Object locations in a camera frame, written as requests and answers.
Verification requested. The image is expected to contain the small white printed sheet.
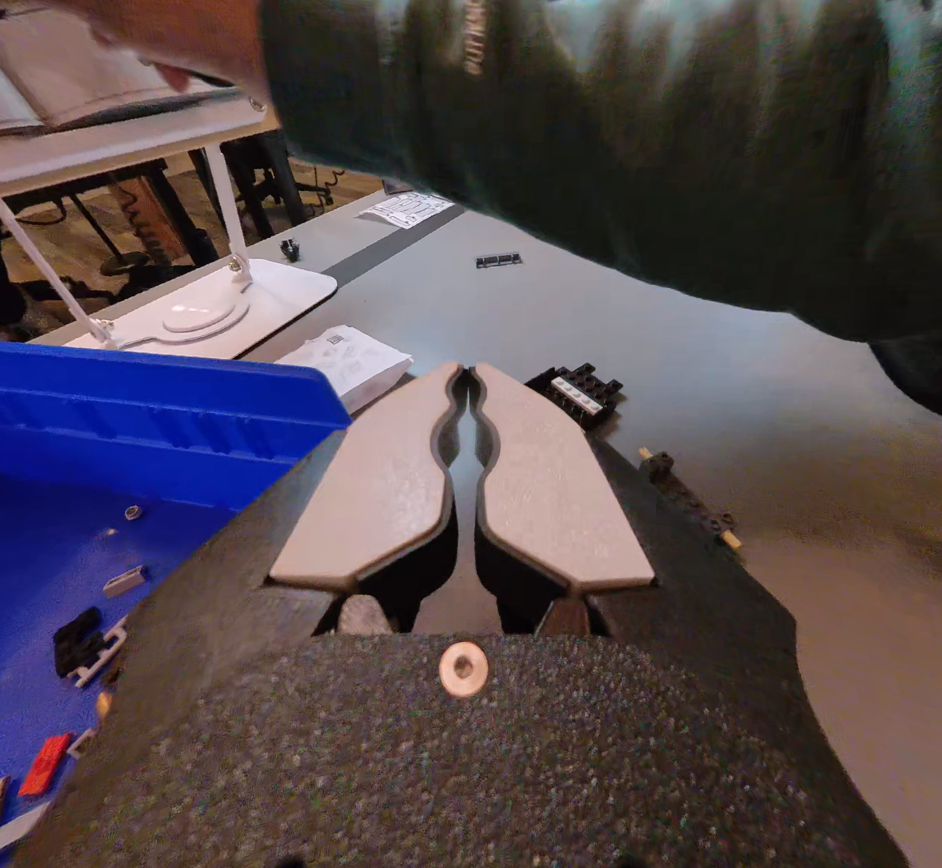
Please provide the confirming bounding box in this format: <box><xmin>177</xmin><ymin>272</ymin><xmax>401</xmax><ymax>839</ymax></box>
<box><xmin>357</xmin><ymin>190</ymin><xmax>459</xmax><ymax>232</ymax></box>

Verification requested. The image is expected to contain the blue plastic bin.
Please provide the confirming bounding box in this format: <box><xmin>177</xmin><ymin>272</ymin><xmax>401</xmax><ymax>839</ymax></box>
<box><xmin>0</xmin><ymin>342</ymin><xmax>356</xmax><ymax>851</ymax></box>

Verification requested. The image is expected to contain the black lego car chassis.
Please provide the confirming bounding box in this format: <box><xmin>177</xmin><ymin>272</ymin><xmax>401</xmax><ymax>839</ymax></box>
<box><xmin>524</xmin><ymin>361</ymin><xmax>627</xmax><ymax>433</ymax></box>

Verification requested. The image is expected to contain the white printed paper bag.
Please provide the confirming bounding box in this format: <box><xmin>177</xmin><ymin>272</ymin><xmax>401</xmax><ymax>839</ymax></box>
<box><xmin>274</xmin><ymin>324</ymin><xmax>418</xmax><ymax>414</ymax></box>

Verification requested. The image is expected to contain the person's right forearm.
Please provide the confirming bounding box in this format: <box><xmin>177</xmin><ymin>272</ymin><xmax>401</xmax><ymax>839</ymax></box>
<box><xmin>258</xmin><ymin>0</ymin><xmax>942</xmax><ymax>343</ymax></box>

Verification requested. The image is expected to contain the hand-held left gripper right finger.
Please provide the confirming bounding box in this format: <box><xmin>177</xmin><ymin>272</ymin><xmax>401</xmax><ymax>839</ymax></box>
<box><xmin>471</xmin><ymin>364</ymin><xmax>656</xmax><ymax>597</ymax></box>

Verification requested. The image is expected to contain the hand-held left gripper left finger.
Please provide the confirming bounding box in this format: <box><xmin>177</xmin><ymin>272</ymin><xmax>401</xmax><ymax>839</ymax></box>
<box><xmin>270</xmin><ymin>362</ymin><xmax>469</xmax><ymax>594</ymax></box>

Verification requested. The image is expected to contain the heap of loose lego parts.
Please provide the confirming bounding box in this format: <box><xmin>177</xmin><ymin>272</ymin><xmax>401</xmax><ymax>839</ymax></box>
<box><xmin>0</xmin><ymin>500</ymin><xmax>157</xmax><ymax>828</ymax></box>

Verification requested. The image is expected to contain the lego instruction booklet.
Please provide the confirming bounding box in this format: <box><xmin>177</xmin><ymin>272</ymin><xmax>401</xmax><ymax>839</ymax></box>
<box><xmin>0</xmin><ymin>3</ymin><xmax>248</xmax><ymax>136</ymax></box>

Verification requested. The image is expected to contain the white book stand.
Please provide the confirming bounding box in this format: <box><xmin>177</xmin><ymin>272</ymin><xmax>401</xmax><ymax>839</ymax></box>
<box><xmin>0</xmin><ymin>96</ymin><xmax>341</xmax><ymax>363</ymax></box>

